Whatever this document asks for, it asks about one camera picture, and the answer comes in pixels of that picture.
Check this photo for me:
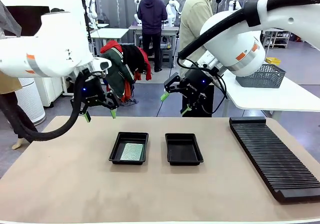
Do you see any grey plastic stool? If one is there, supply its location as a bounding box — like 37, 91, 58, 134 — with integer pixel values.
161, 48, 175, 69

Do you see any white square work table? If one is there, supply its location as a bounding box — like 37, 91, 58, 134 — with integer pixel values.
89, 28, 130, 51

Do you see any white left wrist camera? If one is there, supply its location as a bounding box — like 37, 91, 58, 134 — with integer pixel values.
92, 57, 113, 76

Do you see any black ESD tray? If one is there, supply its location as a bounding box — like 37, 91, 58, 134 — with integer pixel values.
108, 131, 150, 165
164, 133, 205, 166

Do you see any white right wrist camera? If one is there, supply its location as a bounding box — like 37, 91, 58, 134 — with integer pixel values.
197, 51, 223, 72

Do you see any dark green padded jacket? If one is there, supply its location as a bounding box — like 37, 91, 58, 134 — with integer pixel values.
101, 47, 136, 99

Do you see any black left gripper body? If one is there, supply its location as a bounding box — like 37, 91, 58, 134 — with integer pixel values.
70, 68, 111, 110

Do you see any black computer monitor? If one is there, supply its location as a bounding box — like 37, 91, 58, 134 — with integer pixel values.
5, 5, 51, 37

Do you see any thin black right gripper cable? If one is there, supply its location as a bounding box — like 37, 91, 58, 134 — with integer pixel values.
199, 68, 229, 115

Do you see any wooden storage shelf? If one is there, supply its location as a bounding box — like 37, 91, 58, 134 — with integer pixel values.
262, 28, 292, 49

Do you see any black jacket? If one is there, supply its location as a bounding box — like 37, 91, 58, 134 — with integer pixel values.
121, 44, 149, 75

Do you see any grey plastic mesh basket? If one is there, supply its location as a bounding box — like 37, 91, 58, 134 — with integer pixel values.
236, 63, 287, 89

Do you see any black floor cable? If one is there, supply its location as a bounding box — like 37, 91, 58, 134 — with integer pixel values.
156, 93, 166, 117

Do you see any white cabinet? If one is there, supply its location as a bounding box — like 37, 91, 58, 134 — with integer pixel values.
34, 76, 65, 108

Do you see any person in brown apron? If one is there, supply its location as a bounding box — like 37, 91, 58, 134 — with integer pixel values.
0, 0, 38, 150

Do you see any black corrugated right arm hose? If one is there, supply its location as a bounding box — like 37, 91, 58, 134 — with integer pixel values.
176, 0, 320, 69

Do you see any white air purifier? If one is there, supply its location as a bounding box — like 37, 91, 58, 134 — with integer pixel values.
14, 77, 47, 126

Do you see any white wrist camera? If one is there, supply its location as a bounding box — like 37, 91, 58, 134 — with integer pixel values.
92, 57, 113, 76
197, 51, 223, 72

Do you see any person in beige shirt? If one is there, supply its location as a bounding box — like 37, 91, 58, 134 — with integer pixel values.
178, 0, 227, 118

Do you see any person in navy hoodie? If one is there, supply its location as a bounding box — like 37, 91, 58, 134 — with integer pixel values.
136, 0, 168, 73

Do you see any grey metal workbench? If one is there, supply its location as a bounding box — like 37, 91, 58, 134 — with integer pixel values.
128, 25, 180, 50

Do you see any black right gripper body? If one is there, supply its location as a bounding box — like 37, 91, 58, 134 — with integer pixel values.
183, 68, 216, 101

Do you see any black slotted board rack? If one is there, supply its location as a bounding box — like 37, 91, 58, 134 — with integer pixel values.
229, 116, 320, 205

